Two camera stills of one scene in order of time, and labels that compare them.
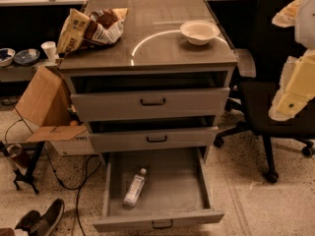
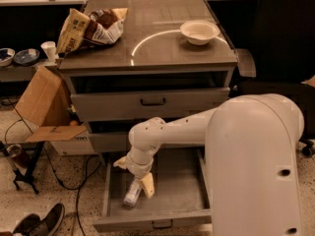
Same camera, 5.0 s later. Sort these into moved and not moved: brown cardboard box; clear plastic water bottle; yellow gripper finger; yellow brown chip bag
Moved: yellow gripper finger
Not moved: brown cardboard box; yellow brown chip bag; clear plastic water bottle
